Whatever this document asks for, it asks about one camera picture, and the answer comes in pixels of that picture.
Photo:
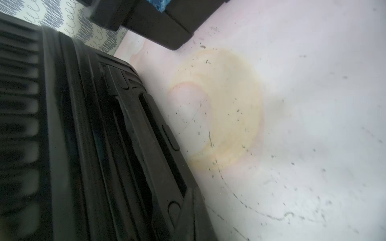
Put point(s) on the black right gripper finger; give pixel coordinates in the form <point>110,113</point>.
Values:
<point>194,223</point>

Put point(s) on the black ribbed hard-shell suitcase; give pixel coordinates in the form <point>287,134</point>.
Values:
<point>85,152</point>

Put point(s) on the black toolbox with yellow label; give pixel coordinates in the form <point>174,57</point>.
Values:
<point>167,23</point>

